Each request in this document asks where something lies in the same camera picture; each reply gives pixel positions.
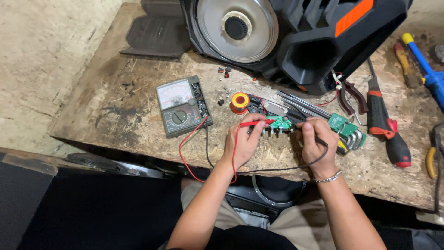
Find person's left hand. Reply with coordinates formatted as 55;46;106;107
222;113;269;171

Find person's right hand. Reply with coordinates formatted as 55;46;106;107
295;117;342;180

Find black multimeter probe with lead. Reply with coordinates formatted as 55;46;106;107
205;120;329;175

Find red multimeter probe with lead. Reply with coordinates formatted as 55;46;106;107
179;116;275;184

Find hex key set green holder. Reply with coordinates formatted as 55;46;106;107
328;113;367;157

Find black plastic control panel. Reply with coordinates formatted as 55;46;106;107
246;94;306;123

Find small green circuit board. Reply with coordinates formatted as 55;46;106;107
265;116;294;134

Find grey metal bars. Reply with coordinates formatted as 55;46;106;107
276;90;333;120

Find red black screwdriver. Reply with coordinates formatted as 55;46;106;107
367;57;412;169

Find grey analog multimeter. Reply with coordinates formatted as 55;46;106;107
156;75;213;139

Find large black speaker cabinet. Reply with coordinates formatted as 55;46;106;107
179;0;413;96

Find black shirt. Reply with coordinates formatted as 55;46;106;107
166;225;299;250

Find black speaker grille panel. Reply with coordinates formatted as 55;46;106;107
119;0;192;59

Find black speaker box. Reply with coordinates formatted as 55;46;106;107
0;153;184;250

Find silver chain bracelet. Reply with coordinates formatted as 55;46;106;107
312;169;343;184

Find orange solder wire spool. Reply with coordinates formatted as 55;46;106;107
231;92;250;115

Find black round speaker frame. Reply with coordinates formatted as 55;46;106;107
225;174;307;209

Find dark red handled pliers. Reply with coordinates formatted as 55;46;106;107
336;79;369;116

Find red white wire bundle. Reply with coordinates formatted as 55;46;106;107
314;71;344;107

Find yellow handled pliers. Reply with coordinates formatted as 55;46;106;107
425;122;444;180

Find yellow red handled tool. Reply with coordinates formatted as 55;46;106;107
393;42;422;89

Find blue yellow handled tool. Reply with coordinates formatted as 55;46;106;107
402;33;444;113

